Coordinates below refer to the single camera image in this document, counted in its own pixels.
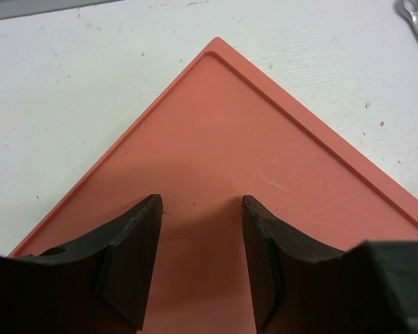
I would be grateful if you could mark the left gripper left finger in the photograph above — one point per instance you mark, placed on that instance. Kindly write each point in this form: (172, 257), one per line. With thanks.
(96, 283)

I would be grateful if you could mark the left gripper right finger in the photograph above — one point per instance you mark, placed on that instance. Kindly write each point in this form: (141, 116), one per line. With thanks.
(300, 285)

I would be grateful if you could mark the orange drawer box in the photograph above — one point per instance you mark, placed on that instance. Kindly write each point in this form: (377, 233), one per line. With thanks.
(220, 131)

